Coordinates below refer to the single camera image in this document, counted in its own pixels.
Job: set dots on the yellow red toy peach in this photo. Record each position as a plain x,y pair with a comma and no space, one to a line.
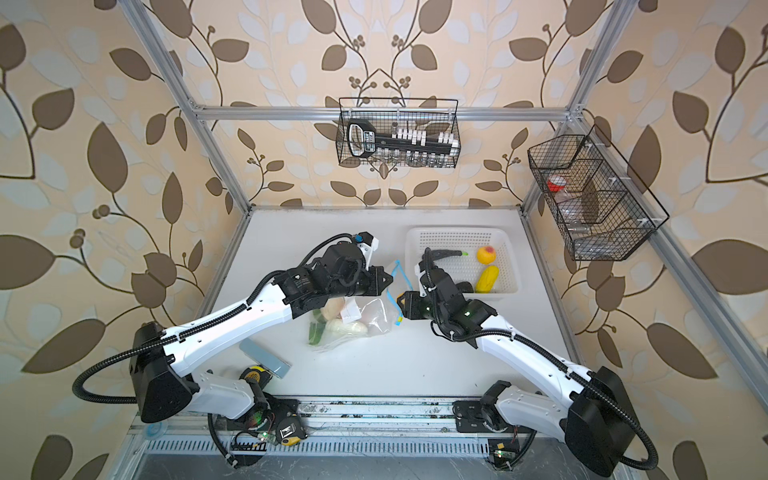
486,255

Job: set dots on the black wire basket back wall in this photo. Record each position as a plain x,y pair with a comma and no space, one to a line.
432,114

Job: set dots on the black wire basket right wall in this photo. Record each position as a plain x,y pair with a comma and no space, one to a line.
605,211

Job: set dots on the red capped item in basket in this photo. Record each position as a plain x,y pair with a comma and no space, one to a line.
556,183

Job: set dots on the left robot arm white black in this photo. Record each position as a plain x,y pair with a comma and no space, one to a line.
165,364

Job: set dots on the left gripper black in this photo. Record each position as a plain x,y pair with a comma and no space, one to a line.
369,280

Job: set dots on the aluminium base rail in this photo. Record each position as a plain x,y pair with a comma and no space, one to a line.
412,415

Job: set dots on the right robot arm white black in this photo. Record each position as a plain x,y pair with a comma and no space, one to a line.
589,411

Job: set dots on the yellow black device on rail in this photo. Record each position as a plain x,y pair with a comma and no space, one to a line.
289,431

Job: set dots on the black wire basket wall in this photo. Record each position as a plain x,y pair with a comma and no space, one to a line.
432,114
605,211

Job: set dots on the black socket tool set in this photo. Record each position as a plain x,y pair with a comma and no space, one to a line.
363,140

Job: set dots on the yellow black tape measure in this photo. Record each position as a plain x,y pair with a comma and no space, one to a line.
257,374

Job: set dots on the white perforated plastic basket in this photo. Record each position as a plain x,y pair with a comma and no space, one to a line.
466,268

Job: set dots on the yellow toy lemon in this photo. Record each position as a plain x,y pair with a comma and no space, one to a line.
487,280

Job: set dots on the beige toy potato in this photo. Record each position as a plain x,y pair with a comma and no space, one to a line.
332,309

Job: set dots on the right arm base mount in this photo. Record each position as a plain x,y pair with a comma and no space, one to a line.
482,416

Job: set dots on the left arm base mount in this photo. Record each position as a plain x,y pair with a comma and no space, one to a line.
268,415

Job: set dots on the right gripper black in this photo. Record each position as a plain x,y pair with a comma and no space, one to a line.
430,285

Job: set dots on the grey blue flat plate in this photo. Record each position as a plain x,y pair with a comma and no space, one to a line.
275,365

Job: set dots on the clear zip bag blue zipper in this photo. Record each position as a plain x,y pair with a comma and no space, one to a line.
380,314

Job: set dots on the dark toy eggplant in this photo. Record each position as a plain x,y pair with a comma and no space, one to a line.
439,254

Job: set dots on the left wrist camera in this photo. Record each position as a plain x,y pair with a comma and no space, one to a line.
366,242

